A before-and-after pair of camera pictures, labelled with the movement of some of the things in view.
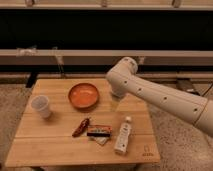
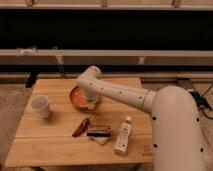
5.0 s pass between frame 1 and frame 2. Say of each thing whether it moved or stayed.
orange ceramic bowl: stayed
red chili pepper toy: stayed
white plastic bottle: stayed
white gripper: moved
